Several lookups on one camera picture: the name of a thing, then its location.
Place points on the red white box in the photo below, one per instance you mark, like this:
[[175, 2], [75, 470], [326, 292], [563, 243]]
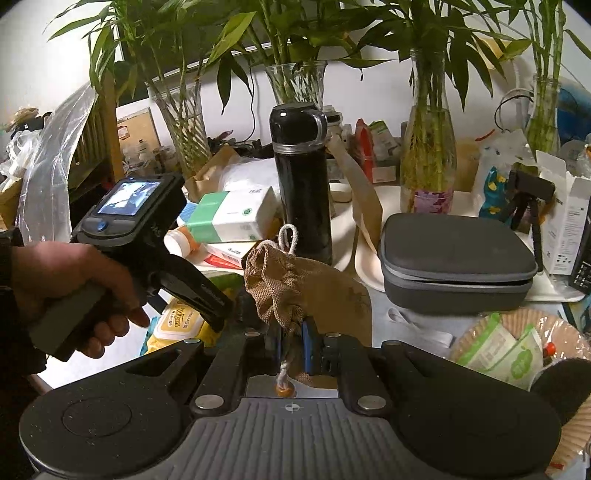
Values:
[[226, 258]]

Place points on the wooden chair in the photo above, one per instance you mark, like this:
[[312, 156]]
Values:
[[97, 134]]

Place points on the yellow wet wipes pack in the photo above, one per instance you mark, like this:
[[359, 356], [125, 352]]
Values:
[[184, 318]]

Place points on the green white sachet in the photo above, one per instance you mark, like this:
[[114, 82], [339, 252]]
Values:
[[487, 344], [526, 360]]

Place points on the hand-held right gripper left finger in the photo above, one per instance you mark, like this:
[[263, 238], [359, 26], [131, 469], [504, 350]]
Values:
[[279, 346]]

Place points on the grey zip case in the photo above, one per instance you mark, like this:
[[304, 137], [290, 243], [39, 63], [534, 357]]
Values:
[[457, 258]]

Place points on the wooden framed board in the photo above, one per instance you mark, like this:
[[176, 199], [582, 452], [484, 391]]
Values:
[[136, 134]]

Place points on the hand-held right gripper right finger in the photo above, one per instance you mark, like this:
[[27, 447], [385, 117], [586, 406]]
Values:
[[310, 348]]

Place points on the blue patterned packet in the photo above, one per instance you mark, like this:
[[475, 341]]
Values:
[[494, 189]]

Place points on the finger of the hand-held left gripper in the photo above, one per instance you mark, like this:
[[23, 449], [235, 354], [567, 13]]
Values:
[[249, 314]]

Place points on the blue plastic appliance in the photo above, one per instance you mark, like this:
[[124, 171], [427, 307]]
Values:
[[575, 106]]

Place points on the person's left hand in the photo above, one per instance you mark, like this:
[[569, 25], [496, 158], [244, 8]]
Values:
[[69, 267]]

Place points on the black thermos bottle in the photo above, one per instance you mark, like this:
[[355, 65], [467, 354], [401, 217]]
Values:
[[302, 194]]

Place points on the orange bottle white cap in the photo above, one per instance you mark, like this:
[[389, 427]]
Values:
[[182, 242]]

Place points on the green and white box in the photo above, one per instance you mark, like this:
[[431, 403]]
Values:
[[231, 212]]

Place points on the bamboo in cut-glass vase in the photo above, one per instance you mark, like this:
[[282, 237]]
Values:
[[184, 134]]

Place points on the bamboo in slim glass vase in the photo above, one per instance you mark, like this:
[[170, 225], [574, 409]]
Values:
[[545, 120]]

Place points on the woven basket tray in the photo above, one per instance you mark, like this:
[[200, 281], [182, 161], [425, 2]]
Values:
[[563, 337]]

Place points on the black fuzzy pouch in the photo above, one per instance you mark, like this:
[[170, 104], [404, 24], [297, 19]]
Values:
[[563, 392]]

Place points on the red packet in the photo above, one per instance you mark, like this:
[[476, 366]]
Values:
[[364, 147]]

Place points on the pale blue table cover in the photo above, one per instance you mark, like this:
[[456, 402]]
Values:
[[381, 339]]

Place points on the black mini tripod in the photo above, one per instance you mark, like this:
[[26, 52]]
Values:
[[531, 189]]

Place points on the white plastic parcel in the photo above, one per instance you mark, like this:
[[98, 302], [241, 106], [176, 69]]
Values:
[[251, 173]]

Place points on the bamboo in glass bottle vase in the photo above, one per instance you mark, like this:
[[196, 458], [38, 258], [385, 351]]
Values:
[[427, 152]]

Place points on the bamboo in flared glass vase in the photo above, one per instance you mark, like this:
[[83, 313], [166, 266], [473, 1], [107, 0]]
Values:
[[295, 83]]

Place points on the white carton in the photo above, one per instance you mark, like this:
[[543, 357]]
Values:
[[563, 217]]

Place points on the black carton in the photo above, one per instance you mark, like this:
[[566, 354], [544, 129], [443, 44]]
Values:
[[581, 277]]

